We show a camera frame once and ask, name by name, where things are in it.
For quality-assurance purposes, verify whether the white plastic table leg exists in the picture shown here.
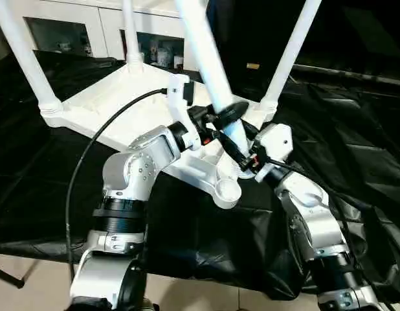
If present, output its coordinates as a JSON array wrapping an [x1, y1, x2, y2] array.
[[260, 0, 323, 113], [122, 0, 146, 71], [173, 0, 254, 179], [0, 0, 63, 113]]

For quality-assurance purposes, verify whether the white plastic table top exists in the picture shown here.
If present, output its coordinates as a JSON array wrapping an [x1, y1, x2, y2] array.
[[39, 63, 278, 210]]

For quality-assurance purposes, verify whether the long dark metal rod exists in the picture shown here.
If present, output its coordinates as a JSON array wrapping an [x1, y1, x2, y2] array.
[[292, 63, 400, 88]]

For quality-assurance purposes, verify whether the white cabinet with glass doors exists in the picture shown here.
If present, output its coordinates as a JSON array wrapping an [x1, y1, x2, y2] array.
[[21, 0, 214, 72]]

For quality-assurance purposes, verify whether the black plastic mat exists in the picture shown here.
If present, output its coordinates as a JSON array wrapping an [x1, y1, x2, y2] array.
[[0, 51, 400, 301]]

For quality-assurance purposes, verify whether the black stand leg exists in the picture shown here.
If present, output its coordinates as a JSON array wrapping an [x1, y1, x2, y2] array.
[[0, 265, 25, 288]]

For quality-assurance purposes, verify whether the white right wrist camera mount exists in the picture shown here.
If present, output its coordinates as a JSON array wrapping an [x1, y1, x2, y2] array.
[[253, 123, 293, 183]]

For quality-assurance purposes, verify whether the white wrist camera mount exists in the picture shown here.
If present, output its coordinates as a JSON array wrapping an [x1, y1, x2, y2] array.
[[166, 75, 203, 153], [253, 123, 293, 183]]

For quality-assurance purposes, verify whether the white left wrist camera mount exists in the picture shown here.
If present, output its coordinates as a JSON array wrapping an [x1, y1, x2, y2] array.
[[166, 75, 203, 153]]

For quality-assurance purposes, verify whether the black left wrist camera cable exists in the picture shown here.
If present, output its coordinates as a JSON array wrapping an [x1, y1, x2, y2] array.
[[64, 87, 170, 282]]

